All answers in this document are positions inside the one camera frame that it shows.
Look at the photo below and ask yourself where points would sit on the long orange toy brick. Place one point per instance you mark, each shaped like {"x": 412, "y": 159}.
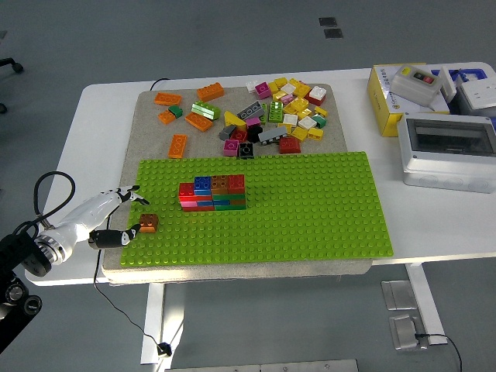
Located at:
{"x": 198, "y": 122}
{"x": 211, "y": 92}
{"x": 167, "y": 99}
{"x": 178, "y": 146}

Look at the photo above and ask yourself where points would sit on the grey metal base plate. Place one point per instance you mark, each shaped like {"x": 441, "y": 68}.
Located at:
{"x": 263, "y": 366}

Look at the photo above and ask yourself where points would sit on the grey sloped toy brick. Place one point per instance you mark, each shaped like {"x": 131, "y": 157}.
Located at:
{"x": 226, "y": 133}

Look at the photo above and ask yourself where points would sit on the lime green studded brick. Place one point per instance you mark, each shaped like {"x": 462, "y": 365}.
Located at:
{"x": 276, "y": 112}

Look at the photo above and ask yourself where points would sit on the small dark green brick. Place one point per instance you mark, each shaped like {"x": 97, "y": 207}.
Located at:
{"x": 176, "y": 112}
{"x": 319, "y": 121}

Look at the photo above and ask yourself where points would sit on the black square hollow brick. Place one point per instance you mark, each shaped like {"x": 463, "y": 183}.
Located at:
{"x": 246, "y": 150}

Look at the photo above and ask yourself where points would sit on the red brick under white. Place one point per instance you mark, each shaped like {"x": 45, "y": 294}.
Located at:
{"x": 314, "y": 100}

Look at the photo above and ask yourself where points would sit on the brown square toy brick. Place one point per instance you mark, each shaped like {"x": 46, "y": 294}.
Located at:
{"x": 149, "y": 222}
{"x": 219, "y": 184}

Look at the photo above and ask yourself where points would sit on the small magenta toy brick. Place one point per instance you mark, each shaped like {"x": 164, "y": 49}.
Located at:
{"x": 253, "y": 122}

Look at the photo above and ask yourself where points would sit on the red sloped toy brick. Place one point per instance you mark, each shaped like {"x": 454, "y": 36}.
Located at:
{"x": 290, "y": 145}

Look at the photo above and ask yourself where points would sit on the long lime green brick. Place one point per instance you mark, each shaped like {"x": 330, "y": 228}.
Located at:
{"x": 206, "y": 110}

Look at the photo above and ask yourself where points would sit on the white table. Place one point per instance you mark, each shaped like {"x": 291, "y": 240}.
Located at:
{"x": 97, "y": 135}

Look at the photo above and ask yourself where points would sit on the white wall socket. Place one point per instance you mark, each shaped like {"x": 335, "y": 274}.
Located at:
{"x": 478, "y": 95}

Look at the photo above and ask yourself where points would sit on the small red toy brick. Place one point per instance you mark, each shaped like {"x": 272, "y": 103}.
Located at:
{"x": 238, "y": 135}

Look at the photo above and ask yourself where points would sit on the small white toy brick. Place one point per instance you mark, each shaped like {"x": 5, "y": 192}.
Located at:
{"x": 251, "y": 86}

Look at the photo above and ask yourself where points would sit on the silver metal floor plate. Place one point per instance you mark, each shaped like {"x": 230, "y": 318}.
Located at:
{"x": 399, "y": 294}
{"x": 407, "y": 333}

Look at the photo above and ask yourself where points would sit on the grey-brown mat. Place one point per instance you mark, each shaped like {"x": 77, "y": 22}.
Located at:
{"x": 155, "y": 131}

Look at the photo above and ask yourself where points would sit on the yellow sloped toy brick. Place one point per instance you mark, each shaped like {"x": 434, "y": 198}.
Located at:
{"x": 234, "y": 120}

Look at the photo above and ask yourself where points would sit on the green studded baseplate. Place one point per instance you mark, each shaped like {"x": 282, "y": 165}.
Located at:
{"x": 290, "y": 209}

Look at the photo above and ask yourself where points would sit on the small yellow toy brick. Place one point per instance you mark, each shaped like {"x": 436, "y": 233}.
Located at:
{"x": 273, "y": 87}
{"x": 321, "y": 111}
{"x": 281, "y": 81}
{"x": 299, "y": 133}
{"x": 315, "y": 133}
{"x": 284, "y": 127}
{"x": 304, "y": 113}

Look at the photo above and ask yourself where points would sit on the white electrical enclosure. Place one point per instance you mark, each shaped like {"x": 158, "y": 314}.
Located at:
{"x": 449, "y": 155}

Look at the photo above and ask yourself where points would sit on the large yellow toy brick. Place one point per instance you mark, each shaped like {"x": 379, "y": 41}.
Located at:
{"x": 299, "y": 103}
{"x": 300, "y": 88}

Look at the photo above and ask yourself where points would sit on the dark floor hatch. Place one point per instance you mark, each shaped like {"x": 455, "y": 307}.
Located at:
{"x": 328, "y": 21}
{"x": 333, "y": 33}

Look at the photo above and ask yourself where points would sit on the small pink toy brick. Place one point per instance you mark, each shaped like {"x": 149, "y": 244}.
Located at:
{"x": 287, "y": 98}

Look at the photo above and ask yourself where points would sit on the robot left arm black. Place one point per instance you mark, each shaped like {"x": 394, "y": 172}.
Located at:
{"x": 19, "y": 263}

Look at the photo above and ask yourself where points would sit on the yellow cardboard box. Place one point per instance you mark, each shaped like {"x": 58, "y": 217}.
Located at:
{"x": 381, "y": 104}

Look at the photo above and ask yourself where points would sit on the black chair base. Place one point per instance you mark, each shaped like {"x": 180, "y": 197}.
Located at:
{"x": 2, "y": 107}
{"x": 13, "y": 64}

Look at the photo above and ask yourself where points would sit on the thin blue toy brick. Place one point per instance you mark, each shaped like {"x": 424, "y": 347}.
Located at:
{"x": 205, "y": 204}

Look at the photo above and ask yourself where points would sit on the black toy brick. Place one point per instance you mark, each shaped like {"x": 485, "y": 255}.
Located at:
{"x": 253, "y": 134}

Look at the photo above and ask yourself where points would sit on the small orange toy brick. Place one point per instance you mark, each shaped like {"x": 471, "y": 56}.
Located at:
{"x": 166, "y": 117}

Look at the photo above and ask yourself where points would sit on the long dark green brick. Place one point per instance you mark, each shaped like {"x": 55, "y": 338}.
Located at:
{"x": 230, "y": 207}
{"x": 228, "y": 198}

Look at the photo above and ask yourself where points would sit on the small white box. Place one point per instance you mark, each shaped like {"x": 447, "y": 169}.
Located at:
{"x": 450, "y": 84}

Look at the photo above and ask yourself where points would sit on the white square toy brick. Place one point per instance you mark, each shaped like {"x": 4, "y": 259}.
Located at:
{"x": 317, "y": 91}
{"x": 290, "y": 119}
{"x": 288, "y": 88}
{"x": 307, "y": 122}

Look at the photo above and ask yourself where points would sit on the grey brick with holes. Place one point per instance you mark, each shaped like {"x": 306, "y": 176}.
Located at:
{"x": 251, "y": 110}

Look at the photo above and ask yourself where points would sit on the grey push-button switch box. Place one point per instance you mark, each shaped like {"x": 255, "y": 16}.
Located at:
{"x": 416, "y": 84}

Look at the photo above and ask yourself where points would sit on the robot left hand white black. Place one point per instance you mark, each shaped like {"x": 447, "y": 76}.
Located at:
{"x": 87, "y": 215}

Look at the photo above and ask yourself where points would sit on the long grey toy brick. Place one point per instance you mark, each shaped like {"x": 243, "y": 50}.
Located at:
{"x": 273, "y": 135}

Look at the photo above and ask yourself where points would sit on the square red toy brick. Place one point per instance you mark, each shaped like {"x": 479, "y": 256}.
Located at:
{"x": 236, "y": 184}

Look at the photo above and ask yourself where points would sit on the square magenta toy brick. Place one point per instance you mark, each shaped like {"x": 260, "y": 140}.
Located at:
{"x": 231, "y": 148}
{"x": 262, "y": 89}

